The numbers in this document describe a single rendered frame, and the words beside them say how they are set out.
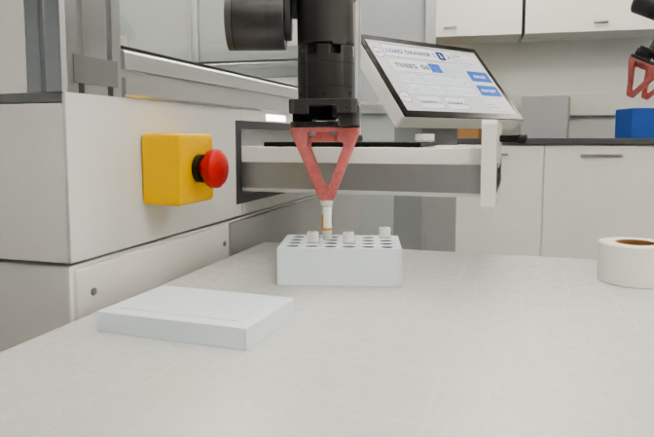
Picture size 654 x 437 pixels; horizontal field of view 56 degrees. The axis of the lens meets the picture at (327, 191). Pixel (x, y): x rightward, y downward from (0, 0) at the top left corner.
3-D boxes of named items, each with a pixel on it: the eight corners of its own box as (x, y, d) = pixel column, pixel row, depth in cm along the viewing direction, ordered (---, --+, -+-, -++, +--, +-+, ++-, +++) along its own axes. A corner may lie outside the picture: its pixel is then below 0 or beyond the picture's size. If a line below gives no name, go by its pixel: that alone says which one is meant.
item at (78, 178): (360, 181, 149) (360, 121, 148) (71, 264, 52) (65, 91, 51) (39, 174, 177) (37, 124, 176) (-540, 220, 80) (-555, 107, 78)
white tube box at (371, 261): (397, 269, 69) (397, 235, 69) (401, 287, 61) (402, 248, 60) (287, 267, 70) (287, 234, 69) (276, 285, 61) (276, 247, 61)
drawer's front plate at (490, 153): (500, 191, 101) (502, 124, 100) (494, 212, 73) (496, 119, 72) (490, 191, 101) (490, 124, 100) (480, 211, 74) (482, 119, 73)
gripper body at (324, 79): (288, 119, 58) (286, 38, 57) (300, 122, 68) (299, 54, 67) (357, 118, 57) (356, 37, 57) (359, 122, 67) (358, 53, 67)
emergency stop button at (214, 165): (232, 186, 65) (232, 148, 64) (214, 190, 61) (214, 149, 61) (206, 186, 66) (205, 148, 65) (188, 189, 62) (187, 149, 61)
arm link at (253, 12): (342, -73, 63) (341, -2, 70) (230, -72, 64) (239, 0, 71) (344, -2, 56) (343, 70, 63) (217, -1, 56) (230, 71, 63)
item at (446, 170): (489, 183, 100) (490, 145, 99) (480, 198, 75) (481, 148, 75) (260, 178, 111) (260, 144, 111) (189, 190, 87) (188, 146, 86)
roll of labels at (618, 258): (686, 282, 62) (688, 243, 62) (649, 292, 58) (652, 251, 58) (620, 270, 68) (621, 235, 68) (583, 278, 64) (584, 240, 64)
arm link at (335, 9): (354, -21, 59) (352, -7, 64) (282, -20, 59) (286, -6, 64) (354, 53, 59) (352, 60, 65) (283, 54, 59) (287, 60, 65)
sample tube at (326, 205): (333, 237, 64) (333, 194, 64) (333, 239, 63) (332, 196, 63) (321, 237, 64) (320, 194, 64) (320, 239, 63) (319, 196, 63)
